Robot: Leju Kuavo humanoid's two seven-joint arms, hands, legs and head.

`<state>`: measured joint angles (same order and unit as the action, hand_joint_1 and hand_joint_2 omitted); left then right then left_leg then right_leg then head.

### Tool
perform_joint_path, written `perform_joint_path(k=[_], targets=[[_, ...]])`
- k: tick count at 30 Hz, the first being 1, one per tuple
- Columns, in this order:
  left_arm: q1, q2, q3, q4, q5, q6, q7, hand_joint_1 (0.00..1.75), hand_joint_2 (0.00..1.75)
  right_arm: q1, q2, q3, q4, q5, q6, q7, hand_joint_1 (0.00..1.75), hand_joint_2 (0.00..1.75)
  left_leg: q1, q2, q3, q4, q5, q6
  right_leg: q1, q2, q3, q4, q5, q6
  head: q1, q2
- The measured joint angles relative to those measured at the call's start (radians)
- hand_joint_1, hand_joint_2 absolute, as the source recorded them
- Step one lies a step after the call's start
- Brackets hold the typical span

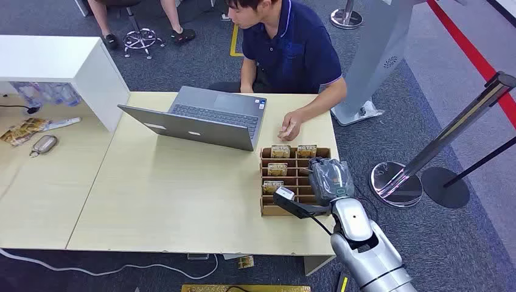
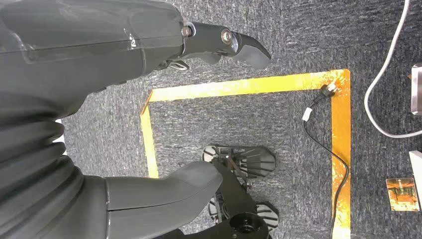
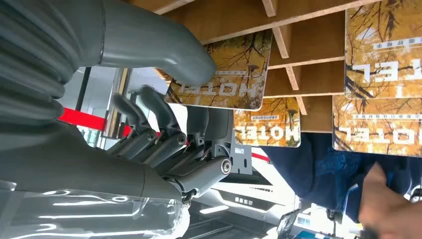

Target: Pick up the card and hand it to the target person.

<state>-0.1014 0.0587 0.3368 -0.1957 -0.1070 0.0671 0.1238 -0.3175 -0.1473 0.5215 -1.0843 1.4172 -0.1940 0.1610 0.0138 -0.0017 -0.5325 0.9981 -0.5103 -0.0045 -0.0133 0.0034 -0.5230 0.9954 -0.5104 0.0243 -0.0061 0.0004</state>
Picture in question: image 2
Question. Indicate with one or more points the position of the white panel edge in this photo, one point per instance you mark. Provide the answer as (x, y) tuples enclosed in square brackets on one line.
[(418, 171)]

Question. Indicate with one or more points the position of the yellow floor tape outline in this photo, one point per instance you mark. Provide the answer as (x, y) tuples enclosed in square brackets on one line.
[(341, 132)]

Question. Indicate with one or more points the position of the ribbed grey left arm sleeve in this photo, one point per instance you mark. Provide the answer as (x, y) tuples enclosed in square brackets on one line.
[(29, 161)]

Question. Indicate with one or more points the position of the black robot leg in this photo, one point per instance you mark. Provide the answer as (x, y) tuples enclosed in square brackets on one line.
[(234, 194)]

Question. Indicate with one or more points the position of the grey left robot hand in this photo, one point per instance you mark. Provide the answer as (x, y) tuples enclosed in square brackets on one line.
[(82, 46)]

